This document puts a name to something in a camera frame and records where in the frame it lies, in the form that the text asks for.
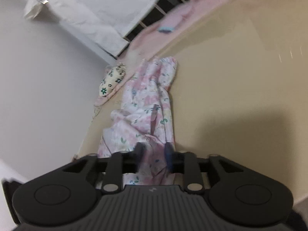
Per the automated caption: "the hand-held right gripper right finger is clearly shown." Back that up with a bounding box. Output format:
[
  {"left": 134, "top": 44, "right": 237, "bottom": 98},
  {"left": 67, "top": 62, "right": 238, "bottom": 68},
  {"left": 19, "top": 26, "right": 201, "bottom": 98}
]
[{"left": 165, "top": 143, "right": 244, "bottom": 194}]

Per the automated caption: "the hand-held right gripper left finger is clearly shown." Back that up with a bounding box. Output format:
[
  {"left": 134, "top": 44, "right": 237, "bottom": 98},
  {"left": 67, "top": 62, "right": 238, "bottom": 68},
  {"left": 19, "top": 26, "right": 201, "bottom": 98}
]
[{"left": 63, "top": 142, "right": 147, "bottom": 194}]

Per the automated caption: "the pink floral garment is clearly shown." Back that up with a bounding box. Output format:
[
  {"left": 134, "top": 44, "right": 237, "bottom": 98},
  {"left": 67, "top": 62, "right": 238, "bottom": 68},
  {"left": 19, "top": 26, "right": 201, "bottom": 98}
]
[{"left": 97, "top": 56, "right": 179, "bottom": 186}]

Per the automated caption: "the cream cloth with green flowers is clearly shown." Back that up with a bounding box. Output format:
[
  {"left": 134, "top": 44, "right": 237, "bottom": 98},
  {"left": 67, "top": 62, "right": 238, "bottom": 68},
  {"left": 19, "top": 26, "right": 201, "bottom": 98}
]
[{"left": 99, "top": 63, "right": 127, "bottom": 98}]

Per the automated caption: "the metal window grille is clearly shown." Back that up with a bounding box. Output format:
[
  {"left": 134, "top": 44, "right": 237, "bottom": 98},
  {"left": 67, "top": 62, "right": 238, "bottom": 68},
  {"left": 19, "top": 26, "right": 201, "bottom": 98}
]
[{"left": 124, "top": 0, "right": 192, "bottom": 42}]

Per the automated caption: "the pink fleece blanket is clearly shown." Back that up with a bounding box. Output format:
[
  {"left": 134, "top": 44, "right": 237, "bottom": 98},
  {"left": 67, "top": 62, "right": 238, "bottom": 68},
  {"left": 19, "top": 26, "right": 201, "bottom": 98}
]
[{"left": 93, "top": 0, "right": 244, "bottom": 107}]

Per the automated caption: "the white towel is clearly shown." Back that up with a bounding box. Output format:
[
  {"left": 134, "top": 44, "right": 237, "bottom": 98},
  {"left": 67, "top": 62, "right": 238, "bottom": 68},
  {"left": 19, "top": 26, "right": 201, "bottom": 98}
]
[{"left": 23, "top": 0, "right": 174, "bottom": 59}]

